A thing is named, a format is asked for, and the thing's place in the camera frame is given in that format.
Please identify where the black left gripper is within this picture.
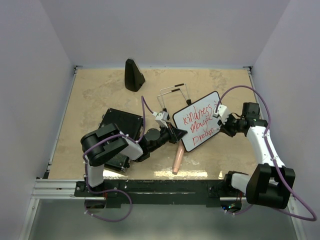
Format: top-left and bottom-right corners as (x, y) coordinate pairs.
(148, 121), (188, 153)

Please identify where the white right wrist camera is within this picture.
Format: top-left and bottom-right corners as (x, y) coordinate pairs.
(212, 104), (230, 125)

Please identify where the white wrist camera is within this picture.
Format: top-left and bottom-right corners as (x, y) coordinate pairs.
(212, 104), (230, 125)
(152, 110), (169, 128)

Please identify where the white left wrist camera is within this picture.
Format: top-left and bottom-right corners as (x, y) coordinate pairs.
(152, 110), (169, 128)

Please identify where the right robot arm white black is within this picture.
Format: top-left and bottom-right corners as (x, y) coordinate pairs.
(213, 102), (296, 210)

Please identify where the white whiteboard black frame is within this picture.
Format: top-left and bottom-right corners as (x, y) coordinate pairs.
(172, 91), (220, 153)

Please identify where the pink toy microphone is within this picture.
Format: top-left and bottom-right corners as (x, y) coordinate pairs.
(172, 141), (185, 175)

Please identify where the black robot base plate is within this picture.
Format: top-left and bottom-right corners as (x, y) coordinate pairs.
(74, 179), (245, 209)

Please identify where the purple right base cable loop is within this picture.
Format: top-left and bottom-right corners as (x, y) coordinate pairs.
(224, 202), (253, 216)

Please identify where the black cone-shaped object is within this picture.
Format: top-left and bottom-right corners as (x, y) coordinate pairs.
(124, 58), (146, 92)

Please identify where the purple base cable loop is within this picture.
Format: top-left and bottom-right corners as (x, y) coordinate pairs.
(224, 202), (253, 216)
(84, 189), (134, 223)

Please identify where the wire whiteboard stand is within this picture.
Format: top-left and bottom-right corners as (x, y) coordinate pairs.
(156, 83), (192, 112)

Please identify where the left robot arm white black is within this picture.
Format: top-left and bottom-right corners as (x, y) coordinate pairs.
(80, 122), (188, 196)

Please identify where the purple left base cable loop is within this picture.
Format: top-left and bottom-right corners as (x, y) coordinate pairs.
(84, 189), (134, 223)

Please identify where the black hard case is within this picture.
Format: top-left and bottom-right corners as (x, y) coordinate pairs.
(99, 108), (144, 173)

